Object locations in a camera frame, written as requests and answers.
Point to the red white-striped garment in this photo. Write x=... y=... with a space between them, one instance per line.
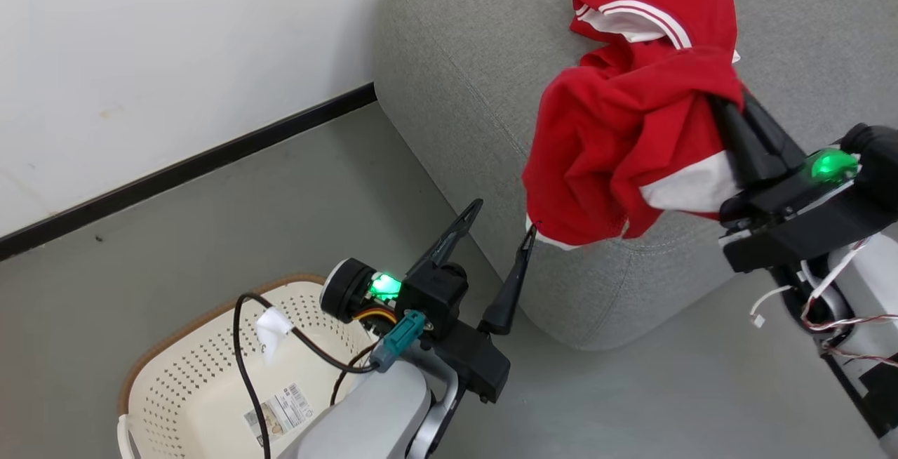
x=617 y=129

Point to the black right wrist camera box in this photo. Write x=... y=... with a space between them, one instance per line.
x=873 y=161

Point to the black baseboard strip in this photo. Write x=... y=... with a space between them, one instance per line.
x=175 y=168

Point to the grey fabric sofa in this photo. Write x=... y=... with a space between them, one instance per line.
x=456 y=59

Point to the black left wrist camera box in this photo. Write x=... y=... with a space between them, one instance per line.
x=435 y=294

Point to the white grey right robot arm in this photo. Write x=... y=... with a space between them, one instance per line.
x=863 y=283

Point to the cream perforated laundry basket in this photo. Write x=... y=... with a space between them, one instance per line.
x=203 y=389

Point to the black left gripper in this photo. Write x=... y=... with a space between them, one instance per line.
x=473 y=361

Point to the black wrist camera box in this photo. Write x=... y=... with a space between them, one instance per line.
x=873 y=161
x=435 y=294

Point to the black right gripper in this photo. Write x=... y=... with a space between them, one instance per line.
x=800 y=224

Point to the white printed basket label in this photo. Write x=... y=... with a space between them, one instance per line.
x=280 y=413

